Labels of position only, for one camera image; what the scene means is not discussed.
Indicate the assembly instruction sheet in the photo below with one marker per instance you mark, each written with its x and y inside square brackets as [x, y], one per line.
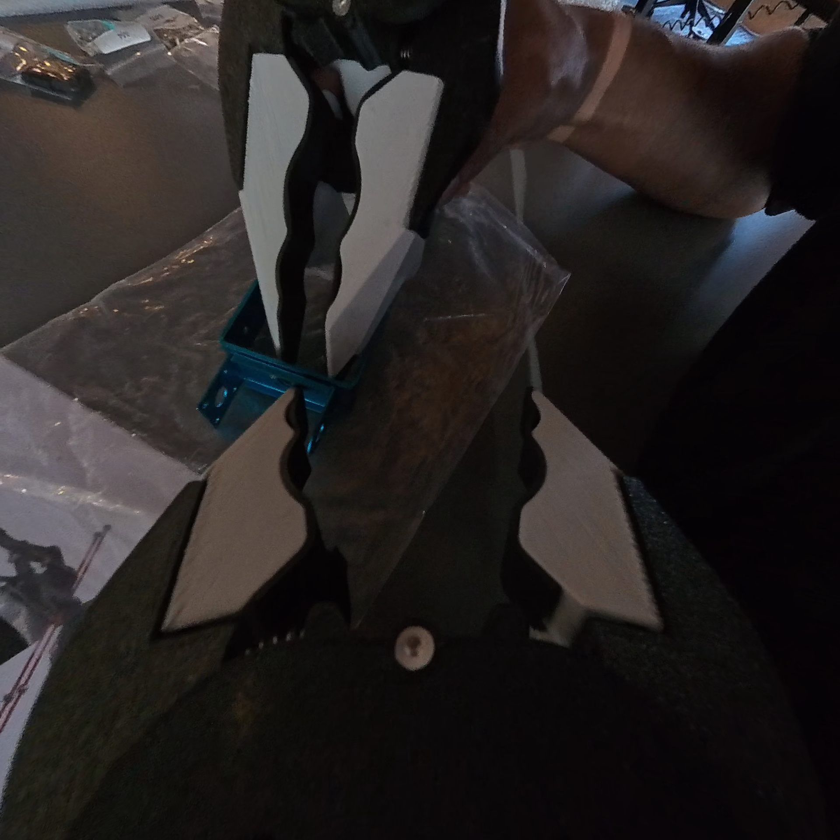
[111, 518]

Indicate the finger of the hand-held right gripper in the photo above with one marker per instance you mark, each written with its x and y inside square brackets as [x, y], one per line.
[269, 170]
[387, 170]

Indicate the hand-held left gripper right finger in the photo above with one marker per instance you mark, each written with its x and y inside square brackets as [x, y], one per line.
[584, 538]

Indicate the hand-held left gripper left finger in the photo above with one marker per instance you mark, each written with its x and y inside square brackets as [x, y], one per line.
[243, 538]

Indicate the blue metal bracket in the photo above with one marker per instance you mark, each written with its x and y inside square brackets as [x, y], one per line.
[262, 364]

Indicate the pile of small parts bags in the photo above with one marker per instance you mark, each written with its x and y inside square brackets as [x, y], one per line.
[39, 72]

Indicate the person's right hand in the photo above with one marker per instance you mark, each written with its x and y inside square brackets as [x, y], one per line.
[544, 65]

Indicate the person's right forearm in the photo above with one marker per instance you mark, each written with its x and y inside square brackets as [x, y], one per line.
[689, 118]

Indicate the clear plastic bag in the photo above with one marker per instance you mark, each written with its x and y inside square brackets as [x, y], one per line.
[446, 341]

